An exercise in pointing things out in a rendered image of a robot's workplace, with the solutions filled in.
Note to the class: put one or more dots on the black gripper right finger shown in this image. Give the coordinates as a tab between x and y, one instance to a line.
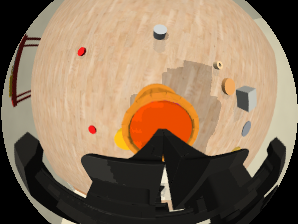
187	168

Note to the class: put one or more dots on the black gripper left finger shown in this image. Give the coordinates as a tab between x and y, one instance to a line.
143	170

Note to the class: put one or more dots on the grey cylinder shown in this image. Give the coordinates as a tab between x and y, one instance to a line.
159	32

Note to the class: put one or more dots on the grey flat disc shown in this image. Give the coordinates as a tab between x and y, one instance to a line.
246	128

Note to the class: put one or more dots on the orange flat disc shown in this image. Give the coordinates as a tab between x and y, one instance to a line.
228	86

